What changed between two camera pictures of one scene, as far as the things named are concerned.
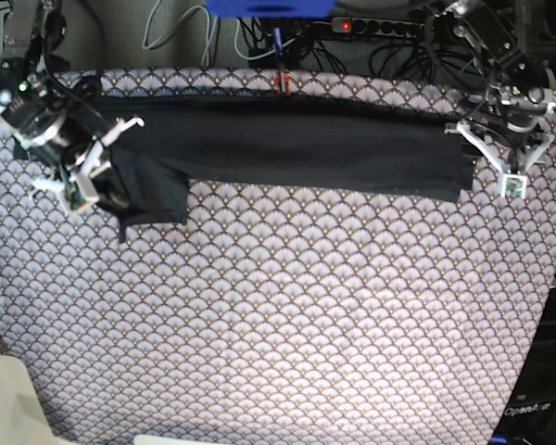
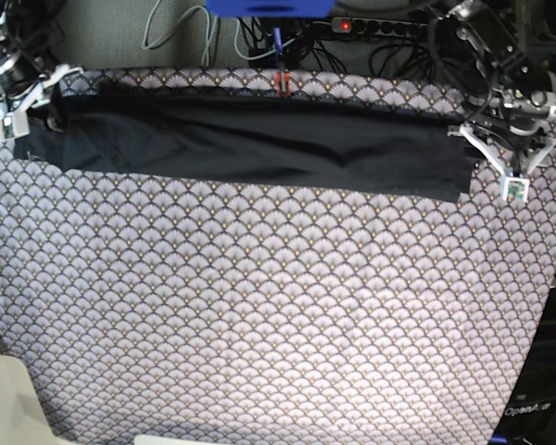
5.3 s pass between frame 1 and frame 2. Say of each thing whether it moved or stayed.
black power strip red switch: stayed
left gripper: moved
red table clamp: stayed
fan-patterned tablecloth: stayed
